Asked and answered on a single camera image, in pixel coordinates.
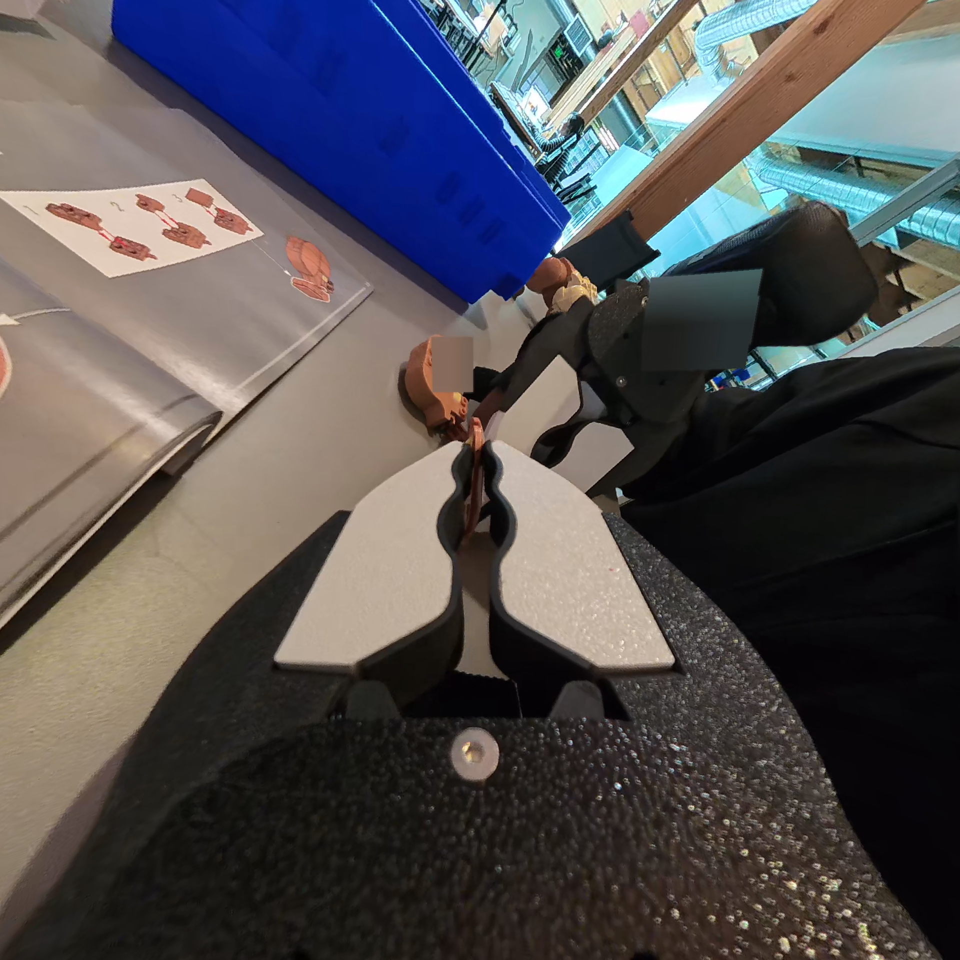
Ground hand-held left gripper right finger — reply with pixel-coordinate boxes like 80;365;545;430
491;444;678;675

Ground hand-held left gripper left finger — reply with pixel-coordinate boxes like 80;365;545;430
275;444;466;673

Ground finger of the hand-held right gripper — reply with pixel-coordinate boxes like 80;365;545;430
492;356;586;454
567;423;634;493

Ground brown curved brick piece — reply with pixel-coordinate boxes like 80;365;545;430
455;417;492;535

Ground person's right forearm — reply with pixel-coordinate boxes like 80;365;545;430
623;383;841;511

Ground grey desk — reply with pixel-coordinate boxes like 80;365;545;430
0;15;631;901

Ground black office chair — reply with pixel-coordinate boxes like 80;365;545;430
575;210;663;291

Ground brown and tan brick assembly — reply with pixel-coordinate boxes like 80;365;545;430
525;254;601;315

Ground round brown brick assembly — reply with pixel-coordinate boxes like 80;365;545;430
398;338;472;442

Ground wooden beam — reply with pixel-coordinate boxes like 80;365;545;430
558;0;928;253

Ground grey instruction booklet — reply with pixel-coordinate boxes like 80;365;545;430
0;93;376;631

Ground row of blue plastic bins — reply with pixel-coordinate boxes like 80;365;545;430
110;0;574;304

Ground silver ventilation duct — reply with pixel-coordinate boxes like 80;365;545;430
750;150;960;253

